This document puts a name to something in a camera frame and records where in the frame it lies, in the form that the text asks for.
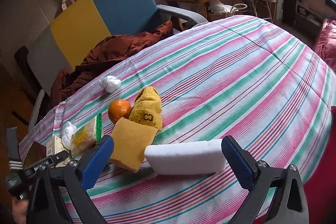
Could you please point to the yellow knitted sock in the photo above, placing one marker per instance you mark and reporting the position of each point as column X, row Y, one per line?
column 147, row 108

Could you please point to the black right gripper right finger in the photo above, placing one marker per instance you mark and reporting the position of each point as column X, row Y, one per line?
column 288, row 205

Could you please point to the striped pink green bedsheet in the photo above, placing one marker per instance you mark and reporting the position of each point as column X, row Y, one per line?
column 241, row 76

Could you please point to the rice cracker snack packet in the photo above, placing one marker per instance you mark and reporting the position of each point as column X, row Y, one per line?
column 87, row 136

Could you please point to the rust brown quilted jacket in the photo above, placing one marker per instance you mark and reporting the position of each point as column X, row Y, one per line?
column 106, row 54

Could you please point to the person's left hand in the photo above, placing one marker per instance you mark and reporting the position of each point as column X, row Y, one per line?
column 19, row 210

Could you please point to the yellow sponge block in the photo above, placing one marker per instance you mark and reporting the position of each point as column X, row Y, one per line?
column 130, row 140

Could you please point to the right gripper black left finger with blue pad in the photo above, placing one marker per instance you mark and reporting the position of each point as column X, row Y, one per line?
column 46, row 204

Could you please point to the crumpled white tissue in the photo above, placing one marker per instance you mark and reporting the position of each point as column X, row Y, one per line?
column 110, row 83

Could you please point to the crumpled white plastic wrap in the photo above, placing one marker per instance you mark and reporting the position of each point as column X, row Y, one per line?
column 67, row 130

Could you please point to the grey yellow blue chair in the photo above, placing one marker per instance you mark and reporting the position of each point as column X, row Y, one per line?
column 71, row 35

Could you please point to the white cream carton box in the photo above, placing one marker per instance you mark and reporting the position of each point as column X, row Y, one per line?
column 54, row 146

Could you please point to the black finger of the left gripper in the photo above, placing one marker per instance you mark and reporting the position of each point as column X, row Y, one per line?
column 21, row 178

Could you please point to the white foam block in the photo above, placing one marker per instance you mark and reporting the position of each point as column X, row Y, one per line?
column 192, row 158

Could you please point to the orange tangerine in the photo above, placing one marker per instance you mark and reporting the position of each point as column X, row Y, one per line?
column 119, row 109

